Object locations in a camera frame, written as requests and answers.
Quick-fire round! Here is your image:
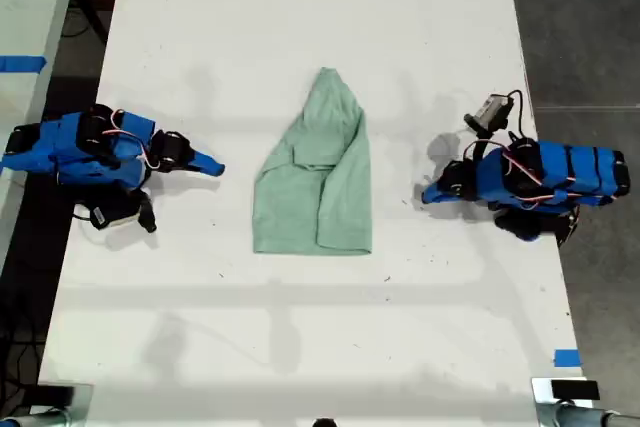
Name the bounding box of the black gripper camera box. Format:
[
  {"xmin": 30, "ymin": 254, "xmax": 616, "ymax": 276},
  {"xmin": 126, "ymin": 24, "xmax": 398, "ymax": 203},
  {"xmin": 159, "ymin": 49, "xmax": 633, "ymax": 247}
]
[{"xmin": 85, "ymin": 190, "xmax": 158, "ymax": 234}]

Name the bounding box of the small black box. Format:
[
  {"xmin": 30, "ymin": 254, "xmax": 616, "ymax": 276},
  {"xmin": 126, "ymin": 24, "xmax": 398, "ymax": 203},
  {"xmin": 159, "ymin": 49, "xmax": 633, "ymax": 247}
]
[
  {"xmin": 550, "ymin": 379, "xmax": 601, "ymax": 401},
  {"xmin": 35, "ymin": 383, "xmax": 77, "ymax": 409}
]

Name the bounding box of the pale green t-shirt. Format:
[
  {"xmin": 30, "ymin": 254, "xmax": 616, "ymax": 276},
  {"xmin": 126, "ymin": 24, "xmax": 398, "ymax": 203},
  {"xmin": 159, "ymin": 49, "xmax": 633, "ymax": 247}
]
[{"xmin": 251, "ymin": 66, "xmax": 375, "ymax": 256}]

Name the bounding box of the short blue tape piece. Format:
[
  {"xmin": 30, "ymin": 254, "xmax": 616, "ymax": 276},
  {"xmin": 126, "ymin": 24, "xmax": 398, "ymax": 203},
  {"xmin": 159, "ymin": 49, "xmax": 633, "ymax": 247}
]
[{"xmin": 553, "ymin": 348, "xmax": 583, "ymax": 369}]

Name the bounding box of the long blue tape strip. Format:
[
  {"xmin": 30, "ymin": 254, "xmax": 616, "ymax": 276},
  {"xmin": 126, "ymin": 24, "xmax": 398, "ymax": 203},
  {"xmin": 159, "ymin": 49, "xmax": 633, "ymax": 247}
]
[{"xmin": 0, "ymin": 54, "xmax": 48, "ymax": 74}]

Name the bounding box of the white side table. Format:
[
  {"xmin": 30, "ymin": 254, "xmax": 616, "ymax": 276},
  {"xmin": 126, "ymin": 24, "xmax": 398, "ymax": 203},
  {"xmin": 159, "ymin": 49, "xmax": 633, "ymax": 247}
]
[{"xmin": 0, "ymin": 0, "xmax": 84, "ymax": 268}]

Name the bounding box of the grey gripper camera box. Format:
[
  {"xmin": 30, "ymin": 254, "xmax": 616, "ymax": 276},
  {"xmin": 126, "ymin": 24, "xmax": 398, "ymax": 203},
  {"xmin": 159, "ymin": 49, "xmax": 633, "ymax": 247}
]
[{"xmin": 463, "ymin": 93, "xmax": 517, "ymax": 161}]

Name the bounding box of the metal clamp with pole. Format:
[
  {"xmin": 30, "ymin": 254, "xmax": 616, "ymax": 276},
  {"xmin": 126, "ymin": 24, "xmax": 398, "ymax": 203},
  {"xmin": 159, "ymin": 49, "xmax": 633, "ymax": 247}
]
[
  {"xmin": 530, "ymin": 376, "xmax": 640, "ymax": 427},
  {"xmin": 0, "ymin": 382, "xmax": 95, "ymax": 427}
]

